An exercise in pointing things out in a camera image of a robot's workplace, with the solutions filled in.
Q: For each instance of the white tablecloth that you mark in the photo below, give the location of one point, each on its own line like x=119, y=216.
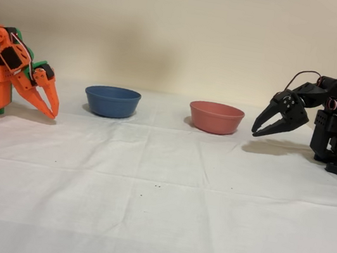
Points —
x=142, y=209

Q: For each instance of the red bowl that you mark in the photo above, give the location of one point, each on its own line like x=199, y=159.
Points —
x=215, y=121

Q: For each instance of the green and orange gripper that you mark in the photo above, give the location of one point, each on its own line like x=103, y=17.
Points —
x=31, y=83

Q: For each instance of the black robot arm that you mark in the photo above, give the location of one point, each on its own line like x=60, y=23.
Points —
x=325, y=125

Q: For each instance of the blue bowl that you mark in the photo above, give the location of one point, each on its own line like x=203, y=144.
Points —
x=111, y=104

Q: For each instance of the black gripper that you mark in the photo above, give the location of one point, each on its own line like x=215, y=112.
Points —
x=296, y=115

